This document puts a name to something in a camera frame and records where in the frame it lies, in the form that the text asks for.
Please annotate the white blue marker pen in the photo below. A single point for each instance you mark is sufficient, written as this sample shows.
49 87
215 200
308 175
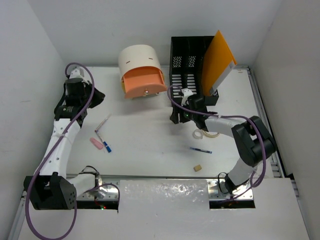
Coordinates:
107 147

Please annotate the black mesh file organizer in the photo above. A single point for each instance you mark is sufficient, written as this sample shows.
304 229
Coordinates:
186 61

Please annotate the tan eraser block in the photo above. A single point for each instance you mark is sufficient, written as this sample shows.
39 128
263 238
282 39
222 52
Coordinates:
197 168

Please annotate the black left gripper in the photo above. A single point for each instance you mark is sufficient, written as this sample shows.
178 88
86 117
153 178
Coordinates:
98 98

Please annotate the orange notebook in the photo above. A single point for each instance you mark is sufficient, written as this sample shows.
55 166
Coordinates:
218 62

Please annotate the pink top drawer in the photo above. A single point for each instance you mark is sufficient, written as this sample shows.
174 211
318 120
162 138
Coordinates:
143 81

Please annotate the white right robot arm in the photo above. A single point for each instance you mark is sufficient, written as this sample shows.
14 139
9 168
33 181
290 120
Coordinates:
253 141

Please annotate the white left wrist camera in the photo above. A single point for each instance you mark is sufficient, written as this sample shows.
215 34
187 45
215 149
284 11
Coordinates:
78 73

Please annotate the clear tape roll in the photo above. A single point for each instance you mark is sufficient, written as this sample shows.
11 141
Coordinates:
198 134

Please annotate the blue gel pen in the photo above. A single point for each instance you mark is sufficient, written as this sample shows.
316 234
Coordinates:
200 150

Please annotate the pink eraser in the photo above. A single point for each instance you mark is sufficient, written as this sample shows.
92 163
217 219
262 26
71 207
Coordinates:
96 143

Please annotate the beige masking tape roll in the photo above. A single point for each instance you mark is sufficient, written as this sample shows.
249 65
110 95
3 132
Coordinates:
210 135

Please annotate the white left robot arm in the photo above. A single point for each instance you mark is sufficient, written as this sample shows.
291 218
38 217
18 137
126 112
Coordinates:
50 189

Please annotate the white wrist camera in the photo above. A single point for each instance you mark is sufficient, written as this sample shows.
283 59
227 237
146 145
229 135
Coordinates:
78 73
185 93

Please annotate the cream round drawer cabinet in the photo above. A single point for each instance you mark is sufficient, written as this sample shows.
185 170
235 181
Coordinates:
136 56

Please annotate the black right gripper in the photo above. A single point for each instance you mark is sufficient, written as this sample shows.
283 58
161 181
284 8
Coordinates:
174 117

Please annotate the clear red pen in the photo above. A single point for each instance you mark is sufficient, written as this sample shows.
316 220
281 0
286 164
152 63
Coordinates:
102 123

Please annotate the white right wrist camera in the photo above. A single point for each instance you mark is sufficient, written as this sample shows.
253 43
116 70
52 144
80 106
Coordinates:
185 93

